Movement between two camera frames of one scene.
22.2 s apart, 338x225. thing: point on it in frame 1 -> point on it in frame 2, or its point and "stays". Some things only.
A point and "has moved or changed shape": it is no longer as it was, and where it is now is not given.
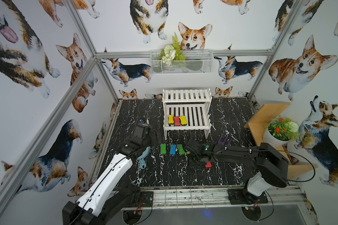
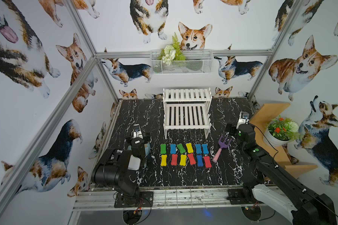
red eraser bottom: (208, 165) has moved or changed shape
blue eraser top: (172, 149) stays
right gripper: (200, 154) -> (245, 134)
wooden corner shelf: (259, 115) stays
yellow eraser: (171, 119) -> (164, 160)
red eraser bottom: (176, 121) -> (174, 159)
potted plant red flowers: (280, 131) stays
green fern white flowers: (172, 52) stays
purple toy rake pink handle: (224, 140) stays
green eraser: (163, 148) stays
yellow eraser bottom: (183, 120) -> (183, 160)
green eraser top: (180, 148) stays
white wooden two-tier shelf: (193, 103) stays
